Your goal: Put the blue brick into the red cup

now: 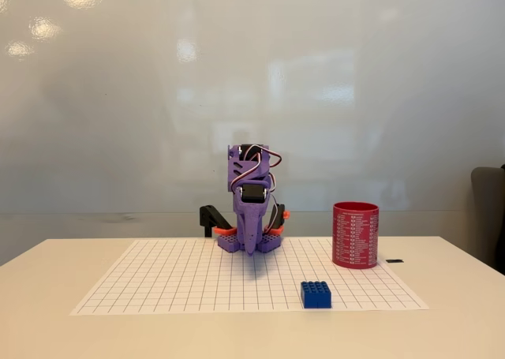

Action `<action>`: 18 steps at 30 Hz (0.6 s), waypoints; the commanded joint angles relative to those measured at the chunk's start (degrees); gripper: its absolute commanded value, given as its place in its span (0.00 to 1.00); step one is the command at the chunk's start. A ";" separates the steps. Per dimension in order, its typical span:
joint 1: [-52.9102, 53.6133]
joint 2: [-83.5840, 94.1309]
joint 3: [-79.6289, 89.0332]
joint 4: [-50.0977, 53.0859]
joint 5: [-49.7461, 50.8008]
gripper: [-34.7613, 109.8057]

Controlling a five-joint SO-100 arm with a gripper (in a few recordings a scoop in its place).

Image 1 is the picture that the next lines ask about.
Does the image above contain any blue toy brick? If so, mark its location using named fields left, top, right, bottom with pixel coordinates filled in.
left=300, top=280, right=333, bottom=310

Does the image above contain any red cup with white print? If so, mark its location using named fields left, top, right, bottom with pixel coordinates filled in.
left=331, top=201, right=380, bottom=271

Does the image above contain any orange clamp with knob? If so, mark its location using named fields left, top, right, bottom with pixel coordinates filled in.
left=267, top=210, right=292, bottom=234

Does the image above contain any black table clamp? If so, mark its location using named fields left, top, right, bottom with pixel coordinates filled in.
left=199, top=204, right=232, bottom=238

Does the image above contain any white grid paper sheet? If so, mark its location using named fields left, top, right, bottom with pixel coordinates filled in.
left=69, top=238, right=430, bottom=317

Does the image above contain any dark grey chair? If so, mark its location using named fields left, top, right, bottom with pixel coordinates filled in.
left=470, top=163, right=505, bottom=275

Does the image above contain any white red servo cable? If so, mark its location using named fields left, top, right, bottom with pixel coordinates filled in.
left=231, top=144, right=283, bottom=234

